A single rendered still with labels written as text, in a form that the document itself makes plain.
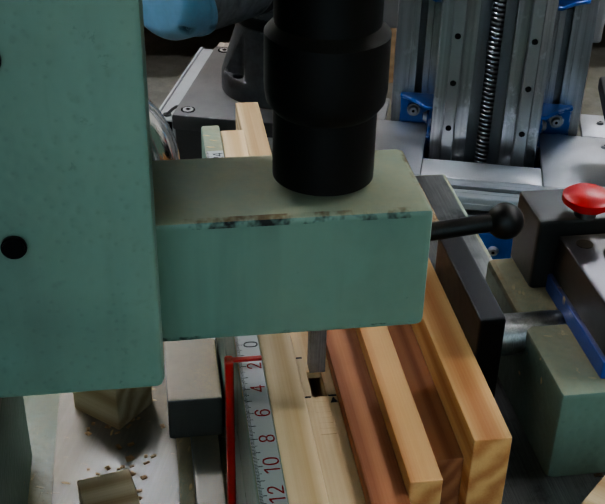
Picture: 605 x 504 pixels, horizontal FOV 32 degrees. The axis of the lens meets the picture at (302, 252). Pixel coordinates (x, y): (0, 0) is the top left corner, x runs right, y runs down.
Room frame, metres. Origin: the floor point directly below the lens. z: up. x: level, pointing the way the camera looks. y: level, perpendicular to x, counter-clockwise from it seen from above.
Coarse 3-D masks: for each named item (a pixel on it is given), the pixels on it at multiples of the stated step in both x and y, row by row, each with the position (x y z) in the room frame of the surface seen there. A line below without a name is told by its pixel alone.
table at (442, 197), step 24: (432, 192) 0.77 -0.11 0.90; (456, 216) 0.73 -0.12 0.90; (480, 240) 0.70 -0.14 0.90; (432, 264) 0.66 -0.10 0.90; (480, 264) 0.66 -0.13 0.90; (504, 408) 0.50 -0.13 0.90; (240, 456) 0.45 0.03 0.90; (528, 456) 0.46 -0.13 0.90; (240, 480) 0.45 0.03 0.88; (528, 480) 0.44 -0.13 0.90; (552, 480) 0.44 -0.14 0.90; (576, 480) 0.44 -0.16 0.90
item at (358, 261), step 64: (192, 192) 0.46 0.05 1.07; (256, 192) 0.46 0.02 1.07; (384, 192) 0.46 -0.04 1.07; (192, 256) 0.43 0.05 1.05; (256, 256) 0.43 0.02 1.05; (320, 256) 0.44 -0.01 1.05; (384, 256) 0.44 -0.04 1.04; (192, 320) 0.43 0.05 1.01; (256, 320) 0.43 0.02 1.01; (320, 320) 0.44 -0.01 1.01; (384, 320) 0.44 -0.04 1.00
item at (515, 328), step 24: (456, 240) 0.54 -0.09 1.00; (456, 264) 0.51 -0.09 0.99; (456, 288) 0.50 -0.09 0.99; (480, 288) 0.49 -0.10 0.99; (456, 312) 0.50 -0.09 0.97; (480, 312) 0.47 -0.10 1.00; (528, 312) 0.51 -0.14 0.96; (552, 312) 0.51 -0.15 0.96; (480, 336) 0.46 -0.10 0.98; (504, 336) 0.50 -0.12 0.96; (480, 360) 0.46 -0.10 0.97
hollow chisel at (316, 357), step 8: (312, 336) 0.47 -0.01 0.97; (320, 336) 0.47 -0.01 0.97; (312, 344) 0.47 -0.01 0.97; (320, 344) 0.47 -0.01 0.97; (312, 352) 0.47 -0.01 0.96; (320, 352) 0.47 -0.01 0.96; (312, 360) 0.47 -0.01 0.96; (320, 360) 0.47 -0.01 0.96; (312, 368) 0.47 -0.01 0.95; (320, 368) 0.47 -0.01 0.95
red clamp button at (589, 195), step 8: (576, 184) 0.56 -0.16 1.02; (584, 184) 0.56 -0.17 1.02; (592, 184) 0.56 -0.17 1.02; (568, 192) 0.55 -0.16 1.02; (576, 192) 0.55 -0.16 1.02; (584, 192) 0.55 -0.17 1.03; (592, 192) 0.55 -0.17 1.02; (600, 192) 0.55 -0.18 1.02; (568, 200) 0.54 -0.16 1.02; (576, 200) 0.54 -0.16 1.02; (584, 200) 0.54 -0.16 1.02; (592, 200) 0.54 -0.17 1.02; (600, 200) 0.54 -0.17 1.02; (576, 208) 0.54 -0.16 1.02; (584, 208) 0.54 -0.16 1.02; (592, 208) 0.54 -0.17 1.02; (600, 208) 0.54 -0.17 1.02
